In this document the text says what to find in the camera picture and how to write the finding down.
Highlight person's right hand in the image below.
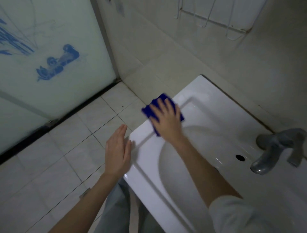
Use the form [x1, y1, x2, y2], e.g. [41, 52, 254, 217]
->
[149, 98, 185, 144]

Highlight person's left hand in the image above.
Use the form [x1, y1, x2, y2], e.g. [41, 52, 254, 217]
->
[104, 124, 132, 180]

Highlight small blue cleaning cloth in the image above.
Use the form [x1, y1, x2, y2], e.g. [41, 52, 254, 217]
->
[141, 93, 185, 137]

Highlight white ceramic sink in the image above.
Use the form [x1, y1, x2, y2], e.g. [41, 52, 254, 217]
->
[123, 75, 307, 233]

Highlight chrome faucet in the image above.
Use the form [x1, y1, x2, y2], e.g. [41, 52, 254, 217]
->
[250, 128, 307, 175]

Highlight person's left forearm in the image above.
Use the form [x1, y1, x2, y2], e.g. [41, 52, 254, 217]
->
[48, 173, 125, 233]

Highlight person's right forearm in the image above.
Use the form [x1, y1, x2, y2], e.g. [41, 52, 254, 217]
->
[172, 138, 243, 208]

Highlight grey trousers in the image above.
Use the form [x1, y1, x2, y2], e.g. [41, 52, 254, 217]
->
[93, 179, 166, 233]

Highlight frosted glass partition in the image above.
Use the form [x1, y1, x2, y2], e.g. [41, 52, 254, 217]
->
[0, 0, 120, 165]

